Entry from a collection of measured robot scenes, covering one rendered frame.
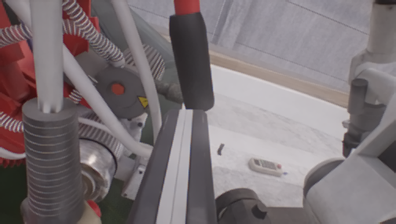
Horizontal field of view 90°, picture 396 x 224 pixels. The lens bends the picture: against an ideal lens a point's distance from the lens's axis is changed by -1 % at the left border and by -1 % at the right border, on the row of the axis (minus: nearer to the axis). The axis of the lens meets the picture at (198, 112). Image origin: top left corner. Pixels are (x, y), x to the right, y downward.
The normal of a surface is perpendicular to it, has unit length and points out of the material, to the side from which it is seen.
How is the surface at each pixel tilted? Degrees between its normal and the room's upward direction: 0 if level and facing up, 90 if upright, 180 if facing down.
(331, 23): 90
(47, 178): 87
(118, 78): 90
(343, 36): 90
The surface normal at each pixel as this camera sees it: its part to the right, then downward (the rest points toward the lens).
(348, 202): -0.83, -0.37
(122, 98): 0.00, 0.52
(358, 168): -0.94, -0.17
